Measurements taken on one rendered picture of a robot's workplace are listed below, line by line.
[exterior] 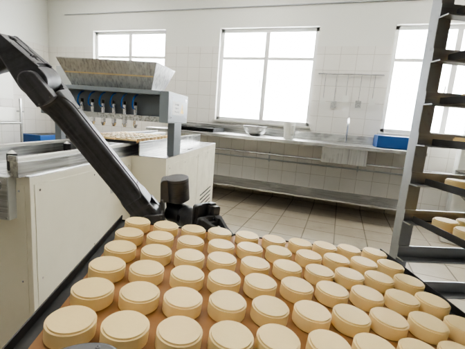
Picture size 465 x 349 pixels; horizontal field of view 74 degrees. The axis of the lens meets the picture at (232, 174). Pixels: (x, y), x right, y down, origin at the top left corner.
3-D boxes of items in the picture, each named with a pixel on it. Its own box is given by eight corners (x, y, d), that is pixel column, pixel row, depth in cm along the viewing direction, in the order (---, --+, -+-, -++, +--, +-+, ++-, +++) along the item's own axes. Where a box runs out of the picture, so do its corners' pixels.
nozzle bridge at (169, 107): (79, 142, 203) (78, 88, 197) (185, 152, 194) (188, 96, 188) (41, 146, 171) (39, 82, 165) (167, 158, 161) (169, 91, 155)
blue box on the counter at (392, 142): (376, 147, 351) (378, 134, 348) (372, 145, 379) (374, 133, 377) (415, 150, 340) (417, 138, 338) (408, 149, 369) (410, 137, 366)
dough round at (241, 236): (233, 246, 63) (235, 236, 63) (234, 237, 68) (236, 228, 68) (257, 250, 63) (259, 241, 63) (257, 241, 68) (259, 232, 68)
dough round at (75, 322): (86, 314, 36) (87, 299, 36) (103, 340, 33) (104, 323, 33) (37, 329, 33) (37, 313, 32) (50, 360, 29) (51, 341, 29)
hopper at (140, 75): (88, 89, 194) (88, 66, 192) (174, 95, 187) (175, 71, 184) (55, 84, 166) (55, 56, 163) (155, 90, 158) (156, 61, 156)
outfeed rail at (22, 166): (192, 140, 289) (192, 133, 288) (194, 141, 289) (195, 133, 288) (7, 177, 94) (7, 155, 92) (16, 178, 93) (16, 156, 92)
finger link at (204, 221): (239, 253, 71) (210, 239, 77) (243, 224, 70) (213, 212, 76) (219, 260, 66) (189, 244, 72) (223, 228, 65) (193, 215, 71)
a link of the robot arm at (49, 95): (33, 78, 69) (7, 79, 59) (54, 64, 69) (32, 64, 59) (149, 220, 84) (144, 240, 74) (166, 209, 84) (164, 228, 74)
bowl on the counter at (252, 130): (239, 134, 405) (240, 124, 402) (246, 133, 435) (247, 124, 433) (263, 136, 394) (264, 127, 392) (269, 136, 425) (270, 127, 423)
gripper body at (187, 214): (212, 243, 77) (192, 233, 81) (218, 203, 75) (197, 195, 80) (193, 248, 72) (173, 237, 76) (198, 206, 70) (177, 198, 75)
